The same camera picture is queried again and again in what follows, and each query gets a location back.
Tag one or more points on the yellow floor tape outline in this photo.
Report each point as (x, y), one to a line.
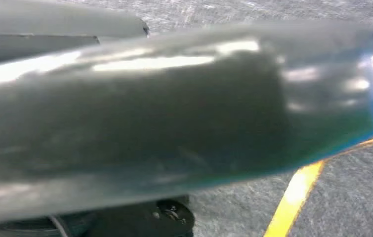
(294, 196)

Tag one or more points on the black robot left foot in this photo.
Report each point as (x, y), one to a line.
(160, 219)

